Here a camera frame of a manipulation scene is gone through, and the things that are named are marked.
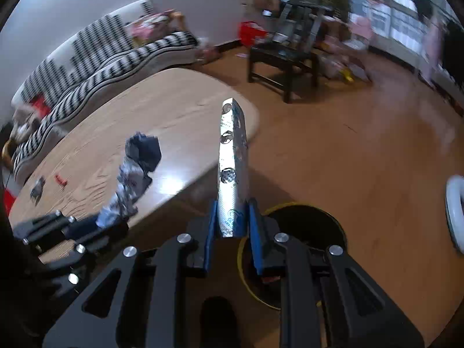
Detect long silver foil wrapper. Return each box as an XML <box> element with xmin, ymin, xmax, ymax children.
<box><xmin>216</xmin><ymin>97</ymin><xmax>251</xmax><ymax>239</ymax></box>

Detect black bin with yellow rim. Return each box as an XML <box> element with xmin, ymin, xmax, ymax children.
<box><xmin>237</xmin><ymin>201</ymin><xmax>347</xmax><ymax>310</ymax></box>

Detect black wooden chair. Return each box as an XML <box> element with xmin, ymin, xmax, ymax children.
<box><xmin>247</xmin><ymin>2</ymin><xmax>334</xmax><ymax>104</ymax></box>

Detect small dark wrapper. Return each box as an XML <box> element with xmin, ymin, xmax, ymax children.
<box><xmin>30</xmin><ymin>177</ymin><xmax>46</xmax><ymax>202</ymax></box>

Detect person's dark sleeved left forearm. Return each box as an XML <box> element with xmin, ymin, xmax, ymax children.
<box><xmin>0</xmin><ymin>188</ymin><xmax>73</xmax><ymax>348</ymax></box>

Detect hanging pink garment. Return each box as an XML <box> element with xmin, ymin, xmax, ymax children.
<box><xmin>420</xmin><ymin>22</ymin><xmax>445</xmax><ymax>84</ymax></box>

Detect black white striped sofa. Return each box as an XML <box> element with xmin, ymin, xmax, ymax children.
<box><xmin>11</xmin><ymin>0</ymin><xmax>199</xmax><ymax>185</ymax></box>

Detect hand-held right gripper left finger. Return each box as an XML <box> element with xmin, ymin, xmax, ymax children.
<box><xmin>43</xmin><ymin>199</ymin><xmax>218</xmax><ymax>348</ymax></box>

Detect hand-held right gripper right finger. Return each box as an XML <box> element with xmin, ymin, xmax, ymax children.
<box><xmin>246</xmin><ymin>199</ymin><xmax>425</xmax><ymax>348</ymax></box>

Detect person's leg in black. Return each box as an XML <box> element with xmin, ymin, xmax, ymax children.
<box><xmin>200</xmin><ymin>296</ymin><xmax>234</xmax><ymax>348</ymax></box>

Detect red bag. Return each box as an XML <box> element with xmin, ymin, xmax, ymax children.
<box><xmin>237</xmin><ymin>21</ymin><xmax>269</xmax><ymax>48</ymax></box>

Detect blue white wrapper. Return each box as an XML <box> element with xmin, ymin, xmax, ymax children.
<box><xmin>96</xmin><ymin>133</ymin><xmax>162</xmax><ymax>228</ymax></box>

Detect pink printed cushion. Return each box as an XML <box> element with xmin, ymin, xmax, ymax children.
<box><xmin>125</xmin><ymin>12</ymin><xmax>175</xmax><ymax>46</ymax></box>

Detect white inflatable ring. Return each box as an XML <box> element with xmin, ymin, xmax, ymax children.
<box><xmin>445</xmin><ymin>175</ymin><xmax>464</xmax><ymax>254</ymax></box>

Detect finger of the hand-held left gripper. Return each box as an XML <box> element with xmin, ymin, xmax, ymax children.
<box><xmin>36</xmin><ymin>221</ymin><xmax>129</xmax><ymax>287</ymax></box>
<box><xmin>12</xmin><ymin>211</ymin><xmax>98</xmax><ymax>243</ymax></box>

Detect clear plastic bag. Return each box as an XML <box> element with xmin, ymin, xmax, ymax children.
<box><xmin>196</xmin><ymin>38</ymin><xmax>220</xmax><ymax>62</ymax></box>

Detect hanging dark garments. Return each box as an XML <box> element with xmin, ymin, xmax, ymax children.
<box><xmin>440</xmin><ymin>18</ymin><xmax>464</xmax><ymax>77</ymax></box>

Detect oval wooden table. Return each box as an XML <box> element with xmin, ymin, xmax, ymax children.
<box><xmin>7</xmin><ymin>67</ymin><xmax>261</xmax><ymax>262</ymax></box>

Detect pink ride-on toy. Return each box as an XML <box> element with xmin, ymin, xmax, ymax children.
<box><xmin>322</xmin><ymin>18</ymin><xmax>374</xmax><ymax>80</ymax></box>

